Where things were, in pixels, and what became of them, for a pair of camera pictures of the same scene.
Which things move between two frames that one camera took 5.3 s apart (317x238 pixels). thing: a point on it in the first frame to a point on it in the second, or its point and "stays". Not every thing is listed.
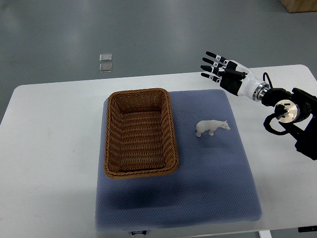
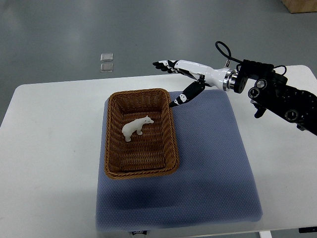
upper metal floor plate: x=105 y=57 stays
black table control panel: x=308 y=228 stays
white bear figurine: x=210 y=126 to x=136 y=125
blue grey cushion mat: x=216 y=182 stays
